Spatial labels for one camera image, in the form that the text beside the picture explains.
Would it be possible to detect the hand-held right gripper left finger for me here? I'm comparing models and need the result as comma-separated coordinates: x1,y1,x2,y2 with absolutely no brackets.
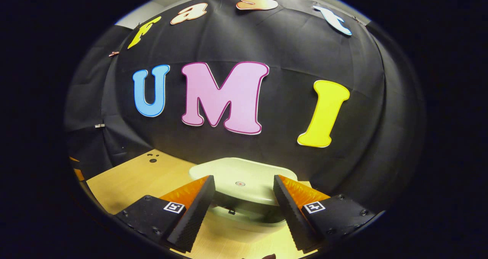
114,175,216,253

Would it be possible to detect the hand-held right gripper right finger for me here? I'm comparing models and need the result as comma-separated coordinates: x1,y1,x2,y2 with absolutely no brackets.
273,174,384,252

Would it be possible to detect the pale green garbage bin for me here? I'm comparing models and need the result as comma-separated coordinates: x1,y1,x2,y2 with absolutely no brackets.
189,157,305,235

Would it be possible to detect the wooden desktop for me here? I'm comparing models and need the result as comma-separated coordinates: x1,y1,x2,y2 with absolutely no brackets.
86,149,317,259

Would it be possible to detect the black backdrop cloth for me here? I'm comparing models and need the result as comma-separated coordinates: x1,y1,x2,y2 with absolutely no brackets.
64,0,425,214

